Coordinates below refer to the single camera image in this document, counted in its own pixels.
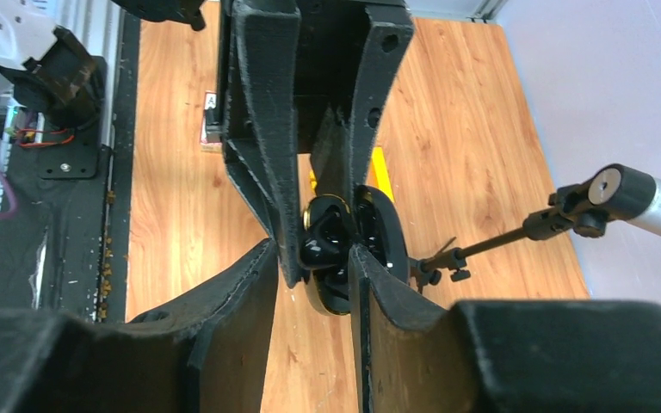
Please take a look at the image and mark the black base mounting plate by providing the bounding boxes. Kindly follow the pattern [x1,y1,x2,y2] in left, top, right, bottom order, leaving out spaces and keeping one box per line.
[0,1,140,323]

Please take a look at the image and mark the yellow triangular plastic piece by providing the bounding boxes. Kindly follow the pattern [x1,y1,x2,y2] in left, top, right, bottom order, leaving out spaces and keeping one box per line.
[300,146,395,202]

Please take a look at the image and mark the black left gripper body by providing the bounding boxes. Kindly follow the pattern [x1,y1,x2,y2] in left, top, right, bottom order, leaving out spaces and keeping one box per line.
[219,0,409,155]

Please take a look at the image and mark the black tripod mic stand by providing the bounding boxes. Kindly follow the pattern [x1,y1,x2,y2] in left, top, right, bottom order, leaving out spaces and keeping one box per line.
[409,184,611,293]

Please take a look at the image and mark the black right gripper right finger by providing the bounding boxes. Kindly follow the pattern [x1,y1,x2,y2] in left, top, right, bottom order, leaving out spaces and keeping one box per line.
[349,245,661,412]

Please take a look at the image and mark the small pink card packet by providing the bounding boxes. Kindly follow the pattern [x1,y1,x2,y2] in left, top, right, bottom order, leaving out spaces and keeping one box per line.
[199,90,221,153]

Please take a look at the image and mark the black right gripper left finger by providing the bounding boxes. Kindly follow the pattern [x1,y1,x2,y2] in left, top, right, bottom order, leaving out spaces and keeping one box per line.
[0,239,278,412]

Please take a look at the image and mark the black earbud charging case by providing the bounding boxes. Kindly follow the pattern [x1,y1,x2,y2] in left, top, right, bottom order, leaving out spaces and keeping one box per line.
[300,184,411,317]

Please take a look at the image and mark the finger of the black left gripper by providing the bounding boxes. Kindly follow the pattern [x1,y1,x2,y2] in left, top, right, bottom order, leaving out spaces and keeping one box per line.
[311,5,415,205]
[220,1,302,287]

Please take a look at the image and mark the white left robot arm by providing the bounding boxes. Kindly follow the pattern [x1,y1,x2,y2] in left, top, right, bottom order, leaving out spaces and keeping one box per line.
[0,1,415,287]

